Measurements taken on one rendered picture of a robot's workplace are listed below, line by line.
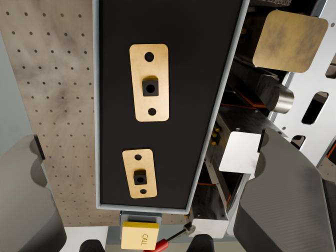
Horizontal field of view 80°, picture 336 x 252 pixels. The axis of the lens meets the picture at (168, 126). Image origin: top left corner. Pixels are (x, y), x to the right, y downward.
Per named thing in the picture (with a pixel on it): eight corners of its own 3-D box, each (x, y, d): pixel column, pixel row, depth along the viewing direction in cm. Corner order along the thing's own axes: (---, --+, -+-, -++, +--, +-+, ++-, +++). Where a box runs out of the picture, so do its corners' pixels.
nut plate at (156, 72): (168, 119, 24) (169, 124, 23) (136, 120, 24) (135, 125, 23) (167, 43, 20) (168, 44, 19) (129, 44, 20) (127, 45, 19)
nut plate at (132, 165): (157, 195, 30) (157, 201, 29) (131, 197, 30) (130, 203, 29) (151, 147, 26) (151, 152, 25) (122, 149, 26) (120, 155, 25)
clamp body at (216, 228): (197, 154, 84) (222, 239, 52) (169, 152, 83) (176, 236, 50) (201, 139, 81) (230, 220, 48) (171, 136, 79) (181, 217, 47)
